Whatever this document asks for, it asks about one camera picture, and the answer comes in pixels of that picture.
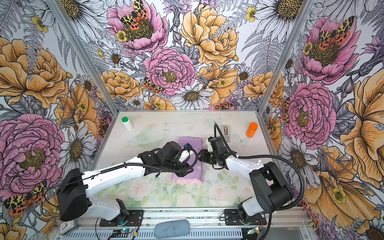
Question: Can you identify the pink wrapping paper sheet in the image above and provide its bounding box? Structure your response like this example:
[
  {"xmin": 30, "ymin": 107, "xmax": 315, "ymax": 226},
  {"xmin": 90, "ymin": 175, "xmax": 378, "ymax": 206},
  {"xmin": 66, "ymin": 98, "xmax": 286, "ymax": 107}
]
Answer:
[{"xmin": 171, "ymin": 136, "xmax": 204, "ymax": 185}]

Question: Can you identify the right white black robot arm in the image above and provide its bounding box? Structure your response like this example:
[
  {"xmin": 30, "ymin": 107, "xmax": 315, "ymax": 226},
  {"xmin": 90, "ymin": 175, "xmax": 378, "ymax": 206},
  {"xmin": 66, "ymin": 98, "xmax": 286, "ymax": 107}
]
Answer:
[{"xmin": 200, "ymin": 137, "xmax": 294, "ymax": 223}]

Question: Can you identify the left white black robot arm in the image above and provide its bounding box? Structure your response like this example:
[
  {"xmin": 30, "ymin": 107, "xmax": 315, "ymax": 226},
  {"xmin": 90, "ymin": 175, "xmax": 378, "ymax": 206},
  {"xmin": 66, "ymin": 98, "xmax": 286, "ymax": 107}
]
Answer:
[{"xmin": 56, "ymin": 142, "xmax": 198, "ymax": 226}]

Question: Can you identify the grey tape dispenser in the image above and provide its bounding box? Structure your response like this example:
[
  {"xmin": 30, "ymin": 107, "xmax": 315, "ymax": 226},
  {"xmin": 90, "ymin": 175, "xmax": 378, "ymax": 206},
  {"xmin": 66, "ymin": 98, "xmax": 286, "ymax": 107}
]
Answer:
[{"xmin": 221, "ymin": 125, "xmax": 231, "ymax": 143}]

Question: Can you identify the orange bottle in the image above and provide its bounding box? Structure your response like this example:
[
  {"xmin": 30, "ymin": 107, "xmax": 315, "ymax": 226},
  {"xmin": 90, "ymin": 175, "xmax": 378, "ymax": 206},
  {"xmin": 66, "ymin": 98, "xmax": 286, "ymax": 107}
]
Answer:
[{"xmin": 246, "ymin": 122, "xmax": 258, "ymax": 138}]

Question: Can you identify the white bottle green cap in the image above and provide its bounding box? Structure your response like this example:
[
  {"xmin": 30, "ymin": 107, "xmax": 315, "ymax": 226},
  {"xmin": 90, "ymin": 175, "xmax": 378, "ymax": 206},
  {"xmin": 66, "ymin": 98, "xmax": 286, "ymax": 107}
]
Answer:
[{"xmin": 122, "ymin": 117, "xmax": 134, "ymax": 131}]

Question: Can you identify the grey foam pad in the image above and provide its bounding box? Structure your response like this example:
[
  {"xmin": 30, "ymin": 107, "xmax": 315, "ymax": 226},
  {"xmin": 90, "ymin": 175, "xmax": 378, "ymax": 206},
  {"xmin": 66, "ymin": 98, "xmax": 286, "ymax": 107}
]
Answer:
[{"xmin": 154, "ymin": 220, "xmax": 190, "ymax": 239}]

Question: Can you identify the left black cable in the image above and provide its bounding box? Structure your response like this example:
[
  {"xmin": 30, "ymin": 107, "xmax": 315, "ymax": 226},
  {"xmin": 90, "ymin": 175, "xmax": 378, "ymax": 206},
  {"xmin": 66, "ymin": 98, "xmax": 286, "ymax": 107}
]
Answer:
[{"xmin": 44, "ymin": 143, "xmax": 199, "ymax": 199}]

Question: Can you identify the right black corrugated cable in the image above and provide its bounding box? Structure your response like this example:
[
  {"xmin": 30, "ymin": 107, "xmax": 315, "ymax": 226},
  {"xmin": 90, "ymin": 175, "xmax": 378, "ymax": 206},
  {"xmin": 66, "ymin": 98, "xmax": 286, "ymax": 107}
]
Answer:
[{"xmin": 213, "ymin": 122, "xmax": 305, "ymax": 240}]

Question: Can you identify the aluminium front rail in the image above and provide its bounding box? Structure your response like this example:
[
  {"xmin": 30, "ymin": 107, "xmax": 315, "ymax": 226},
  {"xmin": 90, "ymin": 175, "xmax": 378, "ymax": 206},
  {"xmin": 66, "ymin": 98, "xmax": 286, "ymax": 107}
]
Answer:
[{"xmin": 56, "ymin": 206, "xmax": 310, "ymax": 229}]

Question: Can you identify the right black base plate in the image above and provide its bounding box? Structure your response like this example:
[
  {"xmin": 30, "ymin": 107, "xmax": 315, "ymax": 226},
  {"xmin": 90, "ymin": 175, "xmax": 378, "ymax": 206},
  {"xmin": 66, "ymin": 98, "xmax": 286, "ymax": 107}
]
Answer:
[{"xmin": 224, "ymin": 209, "xmax": 267, "ymax": 226}]

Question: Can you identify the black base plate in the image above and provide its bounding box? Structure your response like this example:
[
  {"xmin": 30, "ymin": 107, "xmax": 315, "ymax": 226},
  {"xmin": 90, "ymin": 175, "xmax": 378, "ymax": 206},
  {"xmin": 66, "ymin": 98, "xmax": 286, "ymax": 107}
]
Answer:
[
  {"xmin": 99, "ymin": 210, "xmax": 144, "ymax": 227},
  {"xmin": 224, "ymin": 209, "xmax": 267, "ymax": 226}
]

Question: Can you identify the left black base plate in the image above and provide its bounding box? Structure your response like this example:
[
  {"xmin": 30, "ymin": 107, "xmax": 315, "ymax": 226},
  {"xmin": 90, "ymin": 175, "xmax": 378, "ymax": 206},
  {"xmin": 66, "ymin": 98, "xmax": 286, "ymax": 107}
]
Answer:
[{"xmin": 99, "ymin": 210, "xmax": 144, "ymax": 227}]

